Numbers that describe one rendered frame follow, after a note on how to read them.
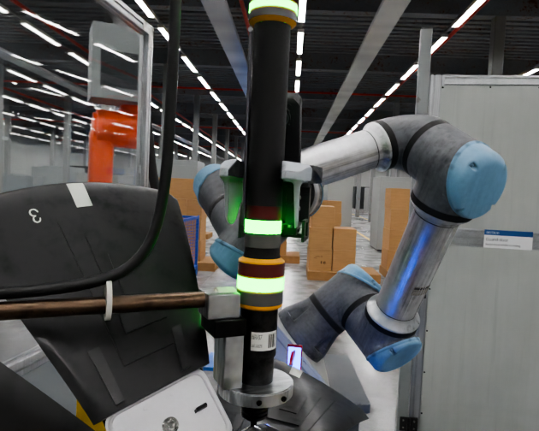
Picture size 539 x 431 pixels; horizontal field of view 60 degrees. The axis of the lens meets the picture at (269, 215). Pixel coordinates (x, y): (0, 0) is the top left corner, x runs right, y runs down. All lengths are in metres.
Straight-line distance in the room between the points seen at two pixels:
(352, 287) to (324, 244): 6.83
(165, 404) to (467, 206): 0.59
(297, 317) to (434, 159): 0.51
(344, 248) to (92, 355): 7.62
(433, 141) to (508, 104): 1.50
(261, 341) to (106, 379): 0.13
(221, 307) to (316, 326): 0.72
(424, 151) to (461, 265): 1.47
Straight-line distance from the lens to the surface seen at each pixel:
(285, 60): 0.44
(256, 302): 0.42
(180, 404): 0.43
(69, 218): 0.49
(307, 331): 1.12
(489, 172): 0.84
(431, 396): 2.43
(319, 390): 0.69
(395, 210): 8.49
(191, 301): 0.42
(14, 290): 0.40
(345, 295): 1.12
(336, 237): 7.95
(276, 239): 0.43
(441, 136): 0.87
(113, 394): 0.43
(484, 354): 2.41
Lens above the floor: 1.45
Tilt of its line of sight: 3 degrees down
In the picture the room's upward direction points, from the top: 3 degrees clockwise
